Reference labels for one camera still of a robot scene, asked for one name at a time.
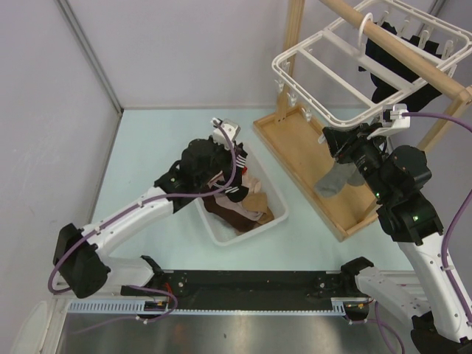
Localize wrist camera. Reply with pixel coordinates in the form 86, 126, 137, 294
211, 117, 240, 150
367, 103, 411, 139

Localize wooden drying rack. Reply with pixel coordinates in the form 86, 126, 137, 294
254, 1, 471, 240

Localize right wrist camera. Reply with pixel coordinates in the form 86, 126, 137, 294
367, 103, 411, 139

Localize black striped socks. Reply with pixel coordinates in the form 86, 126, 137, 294
209, 142, 249, 203

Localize brown striped socks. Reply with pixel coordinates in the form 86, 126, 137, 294
202, 196, 257, 233

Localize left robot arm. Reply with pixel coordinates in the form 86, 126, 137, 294
48, 137, 247, 299

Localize beige socks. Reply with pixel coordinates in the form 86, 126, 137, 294
241, 173, 274, 225

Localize black hanging socks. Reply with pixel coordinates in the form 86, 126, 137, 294
365, 39, 442, 112

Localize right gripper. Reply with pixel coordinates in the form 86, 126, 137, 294
322, 121, 389, 200

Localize white corner clip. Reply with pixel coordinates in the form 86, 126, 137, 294
302, 108, 312, 122

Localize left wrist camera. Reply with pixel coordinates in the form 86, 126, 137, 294
211, 117, 240, 150

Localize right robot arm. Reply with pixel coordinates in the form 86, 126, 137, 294
323, 124, 471, 353

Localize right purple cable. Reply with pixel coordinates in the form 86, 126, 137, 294
346, 112, 472, 354

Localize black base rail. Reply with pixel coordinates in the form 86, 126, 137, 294
120, 270, 369, 312

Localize grey socks pair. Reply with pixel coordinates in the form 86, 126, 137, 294
314, 162, 365, 198

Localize white plastic basket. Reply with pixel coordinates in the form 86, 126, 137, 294
194, 142, 288, 246

